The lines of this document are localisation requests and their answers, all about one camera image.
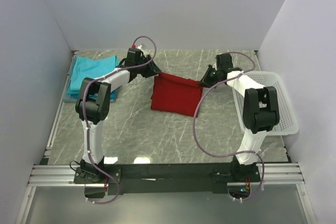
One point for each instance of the aluminium frame rail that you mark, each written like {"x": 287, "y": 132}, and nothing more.
{"x": 271, "y": 173}

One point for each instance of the teal folded t shirt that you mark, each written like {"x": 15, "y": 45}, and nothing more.
{"x": 71, "y": 96}

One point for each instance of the white plastic perforated basket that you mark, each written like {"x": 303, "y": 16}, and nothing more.
{"x": 288, "y": 124}

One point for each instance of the light blue folded t shirt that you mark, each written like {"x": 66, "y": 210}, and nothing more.
{"x": 90, "y": 68}

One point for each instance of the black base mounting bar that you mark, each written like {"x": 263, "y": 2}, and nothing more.
{"x": 165, "y": 178}

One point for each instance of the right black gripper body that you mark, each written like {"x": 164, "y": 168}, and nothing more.
{"x": 218, "y": 70}

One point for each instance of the red t shirt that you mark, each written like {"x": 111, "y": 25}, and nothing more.
{"x": 175, "y": 94}

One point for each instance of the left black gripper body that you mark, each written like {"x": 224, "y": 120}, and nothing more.
{"x": 141, "y": 70}

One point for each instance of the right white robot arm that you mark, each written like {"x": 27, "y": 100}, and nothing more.
{"x": 260, "y": 110}

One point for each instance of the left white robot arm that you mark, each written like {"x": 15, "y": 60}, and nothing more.
{"x": 93, "y": 105}

